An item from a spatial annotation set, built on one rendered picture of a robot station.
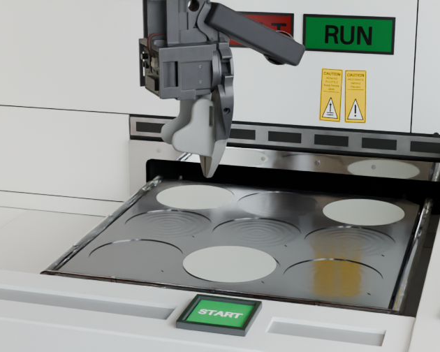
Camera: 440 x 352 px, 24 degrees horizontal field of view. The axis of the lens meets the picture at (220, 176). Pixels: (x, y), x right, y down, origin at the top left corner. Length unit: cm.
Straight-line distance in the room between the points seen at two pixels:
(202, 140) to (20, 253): 38
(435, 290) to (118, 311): 26
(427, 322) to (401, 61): 57
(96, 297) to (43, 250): 51
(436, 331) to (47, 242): 72
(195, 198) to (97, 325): 51
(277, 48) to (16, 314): 42
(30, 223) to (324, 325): 73
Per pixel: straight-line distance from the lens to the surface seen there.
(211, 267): 107
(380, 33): 131
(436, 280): 89
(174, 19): 104
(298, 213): 125
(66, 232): 143
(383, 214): 125
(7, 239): 141
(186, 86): 105
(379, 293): 102
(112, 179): 146
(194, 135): 107
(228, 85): 105
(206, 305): 83
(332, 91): 134
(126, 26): 140
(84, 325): 81
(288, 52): 108
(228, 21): 106
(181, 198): 130
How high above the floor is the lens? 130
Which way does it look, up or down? 17 degrees down
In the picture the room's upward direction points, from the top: straight up
